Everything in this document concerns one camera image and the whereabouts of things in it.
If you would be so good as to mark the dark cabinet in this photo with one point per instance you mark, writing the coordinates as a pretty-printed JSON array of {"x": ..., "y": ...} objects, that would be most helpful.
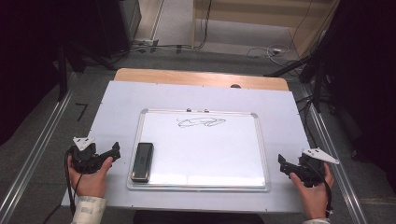
[{"x": 118, "y": 25}]

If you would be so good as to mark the black metal stand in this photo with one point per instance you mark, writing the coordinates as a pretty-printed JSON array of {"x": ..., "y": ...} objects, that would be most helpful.
[
  {"x": 317, "y": 81},
  {"x": 63, "y": 71}
]

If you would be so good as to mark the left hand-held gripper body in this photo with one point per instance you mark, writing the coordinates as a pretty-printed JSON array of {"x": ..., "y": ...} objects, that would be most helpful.
[{"x": 85, "y": 157}]

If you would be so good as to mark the black whiteboard eraser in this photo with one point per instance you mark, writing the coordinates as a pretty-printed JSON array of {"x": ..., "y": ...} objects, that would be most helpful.
[{"x": 142, "y": 161}]

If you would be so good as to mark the white whiteboard with metal frame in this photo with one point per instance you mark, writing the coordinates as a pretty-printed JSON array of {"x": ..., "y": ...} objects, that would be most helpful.
[{"x": 202, "y": 155}]

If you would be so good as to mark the wooden table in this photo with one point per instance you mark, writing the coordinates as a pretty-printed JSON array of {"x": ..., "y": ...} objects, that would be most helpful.
[{"x": 186, "y": 77}]

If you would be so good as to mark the black curtain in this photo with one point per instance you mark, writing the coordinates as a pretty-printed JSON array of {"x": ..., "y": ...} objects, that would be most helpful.
[
  {"x": 28, "y": 62},
  {"x": 367, "y": 77}
]

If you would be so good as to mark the person's left hand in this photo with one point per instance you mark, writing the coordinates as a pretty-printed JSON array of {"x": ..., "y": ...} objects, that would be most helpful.
[{"x": 88, "y": 185}]

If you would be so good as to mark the person's right hand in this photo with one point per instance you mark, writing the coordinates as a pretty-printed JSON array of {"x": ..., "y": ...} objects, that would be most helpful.
[{"x": 314, "y": 199}]

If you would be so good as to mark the light wooden platform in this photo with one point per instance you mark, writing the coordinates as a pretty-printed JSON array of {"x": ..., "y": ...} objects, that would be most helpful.
[{"x": 249, "y": 18}]

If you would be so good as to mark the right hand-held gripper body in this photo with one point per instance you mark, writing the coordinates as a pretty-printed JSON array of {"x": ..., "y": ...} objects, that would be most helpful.
[{"x": 311, "y": 171}]

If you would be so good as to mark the small dark round object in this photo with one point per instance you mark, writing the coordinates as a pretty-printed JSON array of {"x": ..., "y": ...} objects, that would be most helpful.
[{"x": 235, "y": 86}]

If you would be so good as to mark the metal floor rail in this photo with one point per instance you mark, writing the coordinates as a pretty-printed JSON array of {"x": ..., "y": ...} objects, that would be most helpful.
[
  {"x": 333, "y": 149},
  {"x": 40, "y": 143}
]

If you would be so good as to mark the person's dark clothing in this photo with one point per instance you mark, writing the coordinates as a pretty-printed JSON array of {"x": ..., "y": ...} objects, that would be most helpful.
[{"x": 199, "y": 217}]

